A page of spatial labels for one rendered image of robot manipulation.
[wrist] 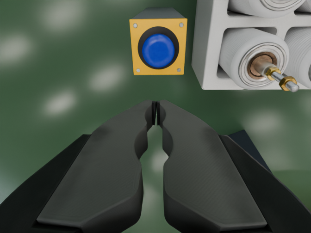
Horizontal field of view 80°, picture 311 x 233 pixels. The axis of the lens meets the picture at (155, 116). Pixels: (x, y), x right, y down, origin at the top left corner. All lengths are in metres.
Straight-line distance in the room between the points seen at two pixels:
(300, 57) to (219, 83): 0.14
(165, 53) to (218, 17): 0.18
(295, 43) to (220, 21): 0.14
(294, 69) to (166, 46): 0.26
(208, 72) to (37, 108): 0.60
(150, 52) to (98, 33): 0.37
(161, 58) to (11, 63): 0.58
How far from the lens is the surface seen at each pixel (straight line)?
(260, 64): 0.35
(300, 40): 0.45
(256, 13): 0.35
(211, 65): 0.42
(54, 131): 0.82
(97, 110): 0.69
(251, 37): 0.36
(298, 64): 0.42
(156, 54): 0.24
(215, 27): 0.40
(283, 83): 0.30
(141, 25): 0.25
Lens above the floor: 0.57
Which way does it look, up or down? 58 degrees down
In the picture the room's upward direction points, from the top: 177 degrees counter-clockwise
